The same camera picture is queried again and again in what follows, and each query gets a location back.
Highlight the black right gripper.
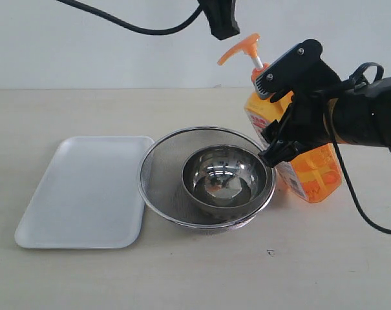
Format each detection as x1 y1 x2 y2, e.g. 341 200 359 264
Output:
198 0 341 167

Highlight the orange pump soap bottle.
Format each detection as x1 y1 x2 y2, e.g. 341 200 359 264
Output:
217 33 342 203

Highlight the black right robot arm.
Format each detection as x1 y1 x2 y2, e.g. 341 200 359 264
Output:
254 39 391 167

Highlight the small stainless steel bowl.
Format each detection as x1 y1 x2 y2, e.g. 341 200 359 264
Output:
181 144 269 213

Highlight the steel mesh colander bowl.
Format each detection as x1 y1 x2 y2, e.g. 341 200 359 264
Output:
138 126 277 233

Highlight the white rectangular plastic tray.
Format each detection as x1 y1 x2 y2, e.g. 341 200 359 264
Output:
14 136 154 249

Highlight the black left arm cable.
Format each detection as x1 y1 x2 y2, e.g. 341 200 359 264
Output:
56 0 204 35

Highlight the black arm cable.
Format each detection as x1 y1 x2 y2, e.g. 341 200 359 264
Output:
56 0 204 35
321 63 391 235

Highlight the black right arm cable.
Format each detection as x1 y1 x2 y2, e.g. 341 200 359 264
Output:
321 63 391 235

